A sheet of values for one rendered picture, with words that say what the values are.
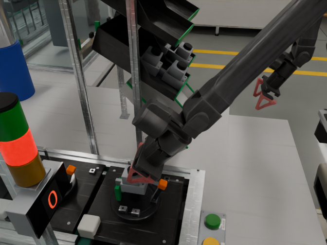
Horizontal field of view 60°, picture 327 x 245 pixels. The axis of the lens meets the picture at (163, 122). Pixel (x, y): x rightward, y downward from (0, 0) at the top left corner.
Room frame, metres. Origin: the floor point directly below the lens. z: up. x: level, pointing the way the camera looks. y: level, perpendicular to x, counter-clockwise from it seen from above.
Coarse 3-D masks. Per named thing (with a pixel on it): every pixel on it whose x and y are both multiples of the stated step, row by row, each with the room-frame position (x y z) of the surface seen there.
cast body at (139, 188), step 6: (126, 168) 0.50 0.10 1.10; (126, 174) 0.48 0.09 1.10; (138, 174) 0.48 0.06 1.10; (120, 180) 0.50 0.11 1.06; (126, 180) 0.47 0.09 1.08; (126, 186) 0.47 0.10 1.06; (132, 186) 0.47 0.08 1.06; (138, 186) 0.47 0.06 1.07; (144, 186) 0.47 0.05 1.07; (132, 192) 0.47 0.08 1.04; (138, 192) 0.47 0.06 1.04; (144, 192) 0.47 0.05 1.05
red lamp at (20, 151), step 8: (24, 136) 0.32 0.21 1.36; (32, 136) 0.34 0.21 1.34; (0, 144) 0.31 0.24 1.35; (8, 144) 0.31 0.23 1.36; (16, 144) 0.31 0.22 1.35; (24, 144) 0.32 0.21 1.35; (32, 144) 0.33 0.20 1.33; (0, 152) 0.31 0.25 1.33; (8, 152) 0.31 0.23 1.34; (16, 152) 0.31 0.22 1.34; (24, 152) 0.31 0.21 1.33; (32, 152) 0.32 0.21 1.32; (8, 160) 0.31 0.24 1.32; (16, 160) 0.31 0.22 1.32; (24, 160) 0.31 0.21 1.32
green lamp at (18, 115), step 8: (16, 104) 0.33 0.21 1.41; (0, 112) 0.31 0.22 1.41; (8, 112) 0.31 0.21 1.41; (16, 112) 0.32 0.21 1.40; (0, 120) 0.31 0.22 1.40; (8, 120) 0.31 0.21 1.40; (16, 120) 0.32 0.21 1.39; (24, 120) 0.33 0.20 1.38; (0, 128) 0.31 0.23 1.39; (8, 128) 0.31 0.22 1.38; (16, 128) 0.32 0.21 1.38; (24, 128) 0.33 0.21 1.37; (0, 136) 0.31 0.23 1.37; (8, 136) 0.31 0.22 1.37; (16, 136) 0.31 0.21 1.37
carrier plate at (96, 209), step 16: (112, 176) 0.59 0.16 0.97; (176, 176) 0.59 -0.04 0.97; (176, 192) 0.53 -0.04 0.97; (96, 208) 0.47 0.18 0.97; (160, 208) 0.47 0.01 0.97; (176, 208) 0.47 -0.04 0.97; (112, 224) 0.42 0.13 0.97; (128, 224) 0.42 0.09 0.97; (144, 224) 0.42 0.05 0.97; (160, 224) 0.42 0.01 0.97; (112, 240) 0.38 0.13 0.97; (128, 240) 0.38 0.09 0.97; (144, 240) 0.38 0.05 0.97; (160, 240) 0.38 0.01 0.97
